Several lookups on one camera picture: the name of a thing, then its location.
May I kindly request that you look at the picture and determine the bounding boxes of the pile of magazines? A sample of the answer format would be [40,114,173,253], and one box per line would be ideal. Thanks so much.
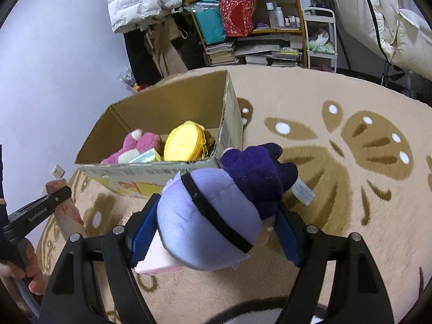
[234,37,302,67]

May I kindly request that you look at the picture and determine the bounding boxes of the small brown plush toy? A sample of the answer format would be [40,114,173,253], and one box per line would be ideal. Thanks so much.
[203,131,217,157]

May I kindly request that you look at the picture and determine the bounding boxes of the person's left hand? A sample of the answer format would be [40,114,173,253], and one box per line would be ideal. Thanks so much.
[0,239,47,296]

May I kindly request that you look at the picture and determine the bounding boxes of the black hanging clothes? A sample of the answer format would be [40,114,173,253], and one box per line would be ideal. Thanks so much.
[123,29,159,85]

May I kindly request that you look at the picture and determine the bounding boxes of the grey cable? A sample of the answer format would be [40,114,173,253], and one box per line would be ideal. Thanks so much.
[13,277,40,319]

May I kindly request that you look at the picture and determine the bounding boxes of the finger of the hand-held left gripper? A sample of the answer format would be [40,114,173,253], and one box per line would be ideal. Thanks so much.
[0,185,73,241]

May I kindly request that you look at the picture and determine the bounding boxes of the purple plush doll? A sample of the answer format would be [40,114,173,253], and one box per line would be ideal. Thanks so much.
[157,143,316,271]

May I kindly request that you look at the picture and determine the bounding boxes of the pink plastic tissue pack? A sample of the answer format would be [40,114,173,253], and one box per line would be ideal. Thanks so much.
[45,180,86,238]

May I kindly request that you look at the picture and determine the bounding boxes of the red patterned bag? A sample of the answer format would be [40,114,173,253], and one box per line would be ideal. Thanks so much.
[219,0,258,38]

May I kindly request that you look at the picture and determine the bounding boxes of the pink plush toy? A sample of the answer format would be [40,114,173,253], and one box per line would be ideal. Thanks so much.
[100,129,163,165]

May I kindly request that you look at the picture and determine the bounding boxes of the khaki trousers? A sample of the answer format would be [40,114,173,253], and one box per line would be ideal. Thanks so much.
[143,17,190,78]

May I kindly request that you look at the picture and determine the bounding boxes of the white trolley cart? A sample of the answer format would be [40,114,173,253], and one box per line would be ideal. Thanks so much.
[303,7,338,73]

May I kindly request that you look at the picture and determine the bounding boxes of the clear plastic bag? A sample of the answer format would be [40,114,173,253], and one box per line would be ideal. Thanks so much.
[118,67,151,93]

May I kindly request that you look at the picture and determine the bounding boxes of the white brown plush toy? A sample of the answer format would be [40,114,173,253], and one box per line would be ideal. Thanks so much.
[309,29,335,55]

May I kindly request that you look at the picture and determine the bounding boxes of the yellow plush pouch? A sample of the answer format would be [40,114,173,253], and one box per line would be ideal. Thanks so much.
[164,121,207,162]

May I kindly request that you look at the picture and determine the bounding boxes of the teal bag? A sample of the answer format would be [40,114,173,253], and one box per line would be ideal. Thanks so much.
[192,2,227,45]

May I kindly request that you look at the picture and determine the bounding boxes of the beige flower blanket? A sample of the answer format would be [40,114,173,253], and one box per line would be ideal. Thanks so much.
[35,66,432,324]

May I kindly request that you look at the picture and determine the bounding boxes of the printed cardboard box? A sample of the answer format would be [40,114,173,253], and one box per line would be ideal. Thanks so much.
[75,70,244,199]

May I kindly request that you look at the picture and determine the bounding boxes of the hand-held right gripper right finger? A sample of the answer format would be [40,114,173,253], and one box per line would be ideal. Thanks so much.
[273,202,396,324]

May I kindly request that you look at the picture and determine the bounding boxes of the wooden shelf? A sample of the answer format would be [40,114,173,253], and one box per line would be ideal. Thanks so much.
[177,0,309,69]

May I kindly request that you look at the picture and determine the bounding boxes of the stack of books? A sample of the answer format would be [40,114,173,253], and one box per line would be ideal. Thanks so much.
[205,40,238,67]

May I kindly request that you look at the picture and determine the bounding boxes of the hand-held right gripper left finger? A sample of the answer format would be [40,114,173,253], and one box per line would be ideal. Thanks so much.
[39,194,160,324]

